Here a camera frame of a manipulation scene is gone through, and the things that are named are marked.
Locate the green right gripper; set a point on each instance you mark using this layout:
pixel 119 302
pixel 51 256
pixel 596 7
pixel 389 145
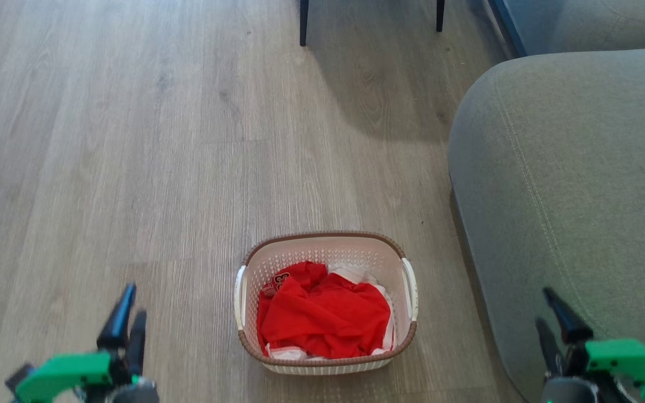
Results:
pixel 630 361

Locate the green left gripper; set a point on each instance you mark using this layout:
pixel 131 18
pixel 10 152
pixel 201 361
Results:
pixel 65 369

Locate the white plastic laundry basket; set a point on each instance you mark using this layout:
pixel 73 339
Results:
pixel 322 249

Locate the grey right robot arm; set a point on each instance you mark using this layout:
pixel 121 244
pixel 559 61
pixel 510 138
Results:
pixel 569 392

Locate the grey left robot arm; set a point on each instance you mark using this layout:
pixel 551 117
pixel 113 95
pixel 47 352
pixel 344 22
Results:
pixel 135 393

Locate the red jersey garment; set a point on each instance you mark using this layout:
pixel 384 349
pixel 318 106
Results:
pixel 322 319

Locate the white garment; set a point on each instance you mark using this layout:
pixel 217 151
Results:
pixel 356 274

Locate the grey fabric sofa body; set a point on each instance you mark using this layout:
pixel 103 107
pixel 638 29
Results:
pixel 608 22

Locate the black chair leg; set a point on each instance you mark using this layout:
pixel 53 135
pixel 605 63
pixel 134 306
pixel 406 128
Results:
pixel 303 22
pixel 440 14

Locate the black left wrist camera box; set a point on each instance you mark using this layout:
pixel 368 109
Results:
pixel 19 378

